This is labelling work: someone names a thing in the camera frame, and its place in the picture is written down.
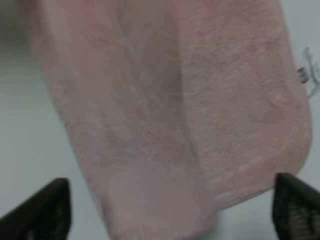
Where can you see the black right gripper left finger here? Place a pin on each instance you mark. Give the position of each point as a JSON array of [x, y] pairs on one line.
[[47, 215]]

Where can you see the pink terry towel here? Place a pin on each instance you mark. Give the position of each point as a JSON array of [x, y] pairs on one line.
[[174, 109]]

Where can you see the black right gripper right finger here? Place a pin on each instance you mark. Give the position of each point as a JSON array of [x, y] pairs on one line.
[[295, 209]]

